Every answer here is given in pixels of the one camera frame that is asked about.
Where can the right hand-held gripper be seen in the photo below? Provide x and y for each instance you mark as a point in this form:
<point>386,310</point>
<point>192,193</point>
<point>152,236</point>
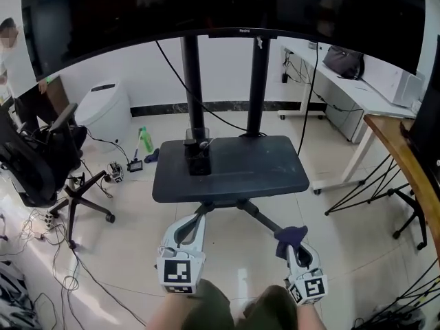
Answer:
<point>311,287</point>

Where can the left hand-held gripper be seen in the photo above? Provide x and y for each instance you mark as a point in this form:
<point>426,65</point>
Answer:
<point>177,270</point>

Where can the purple cloth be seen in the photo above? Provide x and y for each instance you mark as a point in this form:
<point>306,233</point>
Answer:
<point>290,234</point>

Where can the black TV stand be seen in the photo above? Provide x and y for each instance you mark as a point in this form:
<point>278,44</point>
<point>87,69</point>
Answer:
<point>247,170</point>

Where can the person's left forearm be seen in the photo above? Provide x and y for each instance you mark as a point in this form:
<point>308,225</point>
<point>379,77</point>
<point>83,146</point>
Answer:
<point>168,311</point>

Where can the person's right forearm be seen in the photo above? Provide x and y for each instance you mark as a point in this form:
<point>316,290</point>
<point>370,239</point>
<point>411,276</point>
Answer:
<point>311,318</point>

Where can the dark transparent holder box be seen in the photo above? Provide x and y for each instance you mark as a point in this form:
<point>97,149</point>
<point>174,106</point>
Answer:
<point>198,163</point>

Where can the person's legs in olive trousers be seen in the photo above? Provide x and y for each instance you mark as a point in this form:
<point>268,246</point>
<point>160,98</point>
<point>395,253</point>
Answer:
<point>213,308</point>

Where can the small blue rag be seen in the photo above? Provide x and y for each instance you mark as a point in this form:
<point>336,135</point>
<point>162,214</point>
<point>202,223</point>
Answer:
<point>152,156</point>

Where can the small black display device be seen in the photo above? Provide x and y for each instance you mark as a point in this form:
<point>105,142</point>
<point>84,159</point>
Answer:
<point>134,165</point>

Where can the small patterned cube gadget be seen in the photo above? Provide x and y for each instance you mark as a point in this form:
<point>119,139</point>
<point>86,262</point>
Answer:
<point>115,173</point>

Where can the black folding table legs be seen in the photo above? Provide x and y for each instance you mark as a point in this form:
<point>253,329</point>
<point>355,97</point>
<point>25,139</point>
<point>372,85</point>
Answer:
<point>371,194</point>

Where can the green spray bottle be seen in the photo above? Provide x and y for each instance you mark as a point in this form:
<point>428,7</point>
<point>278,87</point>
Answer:
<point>148,141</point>

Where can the white power strip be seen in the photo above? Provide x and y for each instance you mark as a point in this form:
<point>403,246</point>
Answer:
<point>49,220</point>

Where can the wooden table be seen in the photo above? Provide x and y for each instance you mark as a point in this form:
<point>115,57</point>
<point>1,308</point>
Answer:
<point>402,150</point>

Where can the white round bin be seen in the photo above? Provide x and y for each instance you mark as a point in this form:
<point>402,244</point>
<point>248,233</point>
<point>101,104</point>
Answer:
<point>103,108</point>

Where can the black mesh office chair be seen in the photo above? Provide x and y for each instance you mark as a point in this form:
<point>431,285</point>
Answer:
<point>31,167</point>

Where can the white desk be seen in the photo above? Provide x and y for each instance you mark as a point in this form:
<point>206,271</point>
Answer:
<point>347,91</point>

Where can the pile of white grey devices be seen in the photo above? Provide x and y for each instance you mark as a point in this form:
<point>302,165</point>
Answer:
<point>13,297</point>

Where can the black monitor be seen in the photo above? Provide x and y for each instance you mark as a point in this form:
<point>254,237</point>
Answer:
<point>428,122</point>

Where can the white cardboard box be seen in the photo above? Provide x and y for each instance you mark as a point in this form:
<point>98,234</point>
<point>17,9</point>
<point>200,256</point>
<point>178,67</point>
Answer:
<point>395,81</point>

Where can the grey backpack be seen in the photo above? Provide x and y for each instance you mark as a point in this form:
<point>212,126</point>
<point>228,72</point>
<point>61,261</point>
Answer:
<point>343,62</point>

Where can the large black television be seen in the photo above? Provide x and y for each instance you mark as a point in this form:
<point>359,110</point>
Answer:
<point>220,2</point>

